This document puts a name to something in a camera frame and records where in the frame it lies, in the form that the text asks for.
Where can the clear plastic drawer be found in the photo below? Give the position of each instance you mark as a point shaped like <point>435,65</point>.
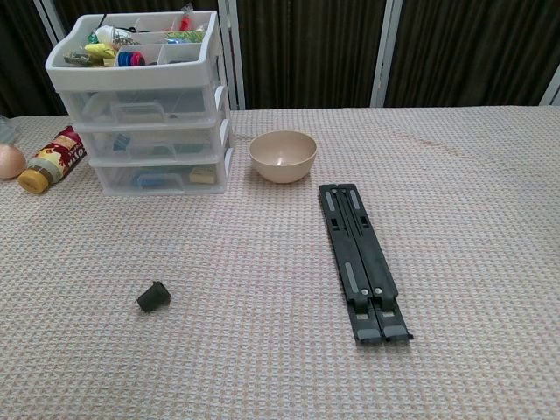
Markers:
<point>146,146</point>
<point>116,178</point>
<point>100,105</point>

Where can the black rubber cap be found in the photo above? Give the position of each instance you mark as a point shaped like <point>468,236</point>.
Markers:
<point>153,297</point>

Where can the yellow small box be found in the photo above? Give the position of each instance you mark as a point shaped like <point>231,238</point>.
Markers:
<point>203,175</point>

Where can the blue plastic item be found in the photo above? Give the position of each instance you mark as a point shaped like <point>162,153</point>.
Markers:
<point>151,180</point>

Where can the beige bowl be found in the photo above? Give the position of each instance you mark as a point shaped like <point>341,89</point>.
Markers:
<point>282,155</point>

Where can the black folding laptop stand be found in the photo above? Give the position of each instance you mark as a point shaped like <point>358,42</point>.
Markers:
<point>365,258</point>

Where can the beige woven tablecloth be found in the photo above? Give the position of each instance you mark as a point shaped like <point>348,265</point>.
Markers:
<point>262,372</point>

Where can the black white folding screen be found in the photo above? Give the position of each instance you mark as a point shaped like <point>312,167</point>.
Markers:
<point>306,44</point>

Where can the blue binder clips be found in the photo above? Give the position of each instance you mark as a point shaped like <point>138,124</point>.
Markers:
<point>122,142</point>

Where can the green yellow packet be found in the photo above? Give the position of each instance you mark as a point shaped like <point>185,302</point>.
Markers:
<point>188,36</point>

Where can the red wrapped candy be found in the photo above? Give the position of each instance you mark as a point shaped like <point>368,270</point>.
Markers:
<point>188,19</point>

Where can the yellow capped sauce bottle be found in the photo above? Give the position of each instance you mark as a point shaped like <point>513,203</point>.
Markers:
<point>57,159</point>

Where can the beige onion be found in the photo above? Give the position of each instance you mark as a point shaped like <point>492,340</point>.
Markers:
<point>9,163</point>

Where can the clear empty plastic bottle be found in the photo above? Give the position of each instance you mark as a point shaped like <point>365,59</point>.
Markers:
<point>8,130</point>

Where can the white plastic drawer organizer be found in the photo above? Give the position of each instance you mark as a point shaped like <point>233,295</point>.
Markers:
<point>131,75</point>

